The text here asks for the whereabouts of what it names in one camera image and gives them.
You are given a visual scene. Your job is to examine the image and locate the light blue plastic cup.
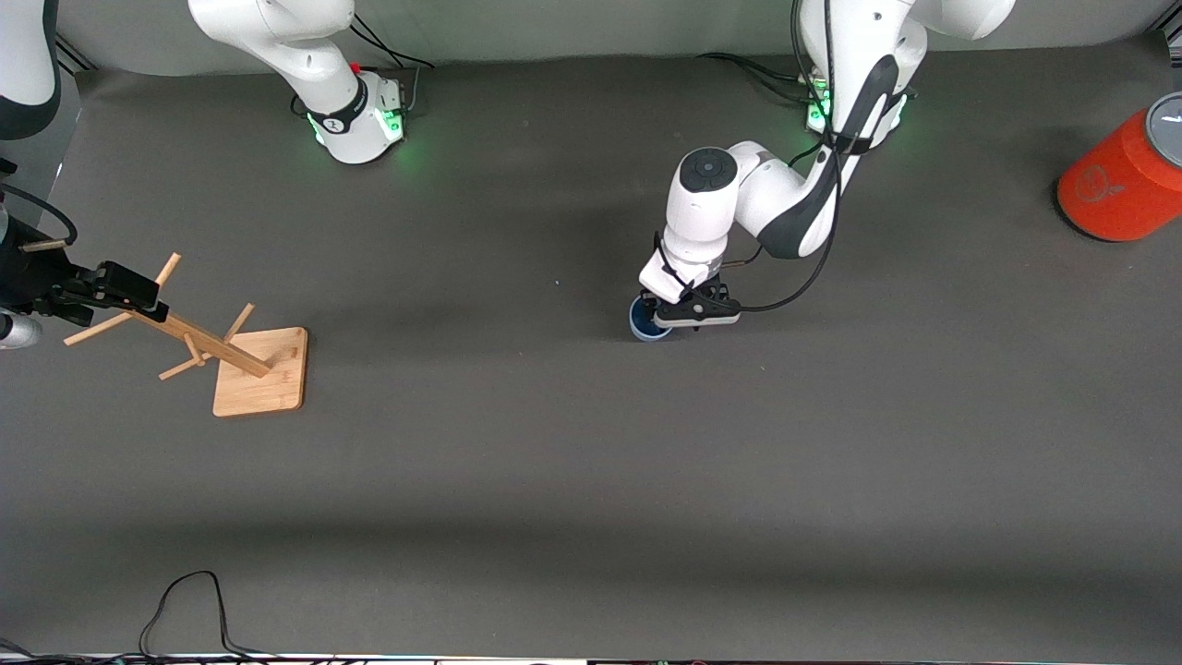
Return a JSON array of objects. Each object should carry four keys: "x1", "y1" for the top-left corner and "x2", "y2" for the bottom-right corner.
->
[{"x1": 630, "y1": 294, "x2": 677, "y2": 343}]

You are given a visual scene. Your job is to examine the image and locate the wooden cup rack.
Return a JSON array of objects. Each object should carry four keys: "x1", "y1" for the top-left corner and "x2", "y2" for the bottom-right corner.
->
[{"x1": 63, "y1": 252, "x2": 308, "y2": 418}]

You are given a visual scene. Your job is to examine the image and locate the dark grey table cloth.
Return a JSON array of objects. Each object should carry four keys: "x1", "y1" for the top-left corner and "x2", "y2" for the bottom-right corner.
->
[{"x1": 0, "y1": 37, "x2": 1182, "y2": 659}]

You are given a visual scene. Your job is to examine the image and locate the orange canister with grey lid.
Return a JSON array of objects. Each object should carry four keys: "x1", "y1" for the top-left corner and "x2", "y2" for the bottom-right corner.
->
[{"x1": 1057, "y1": 91, "x2": 1182, "y2": 243}]

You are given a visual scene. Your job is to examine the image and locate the black right arm wrist cable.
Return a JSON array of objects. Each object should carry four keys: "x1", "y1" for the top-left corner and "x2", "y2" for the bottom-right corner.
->
[{"x1": 0, "y1": 183, "x2": 79, "y2": 246}]

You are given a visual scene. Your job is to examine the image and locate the black arm wrist cable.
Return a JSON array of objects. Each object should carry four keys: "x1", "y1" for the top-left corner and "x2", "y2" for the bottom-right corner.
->
[
  {"x1": 646, "y1": 0, "x2": 846, "y2": 313},
  {"x1": 0, "y1": 183, "x2": 79, "y2": 246}
]

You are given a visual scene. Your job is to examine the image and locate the black left arm wrist cable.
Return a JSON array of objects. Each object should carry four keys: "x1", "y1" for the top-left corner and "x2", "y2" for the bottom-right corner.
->
[{"x1": 646, "y1": 0, "x2": 846, "y2": 313}]

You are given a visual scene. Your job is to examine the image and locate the black left arm base cables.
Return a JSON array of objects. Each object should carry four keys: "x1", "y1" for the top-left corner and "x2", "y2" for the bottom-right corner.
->
[{"x1": 697, "y1": 51, "x2": 814, "y2": 103}]

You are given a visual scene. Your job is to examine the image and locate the black arm base cables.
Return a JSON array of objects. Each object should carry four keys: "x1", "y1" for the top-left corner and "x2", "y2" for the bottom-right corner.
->
[
  {"x1": 697, "y1": 51, "x2": 814, "y2": 103},
  {"x1": 346, "y1": 14, "x2": 437, "y2": 116}
]

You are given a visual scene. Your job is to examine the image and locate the thin black looped cable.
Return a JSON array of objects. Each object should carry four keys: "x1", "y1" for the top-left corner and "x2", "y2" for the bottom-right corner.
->
[{"x1": 139, "y1": 571, "x2": 278, "y2": 661}]

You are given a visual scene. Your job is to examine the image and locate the black right arm base cables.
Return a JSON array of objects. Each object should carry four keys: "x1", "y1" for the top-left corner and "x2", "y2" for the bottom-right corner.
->
[{"x1": 346, "y1": 14, "x2": 437, "y2": 116}]

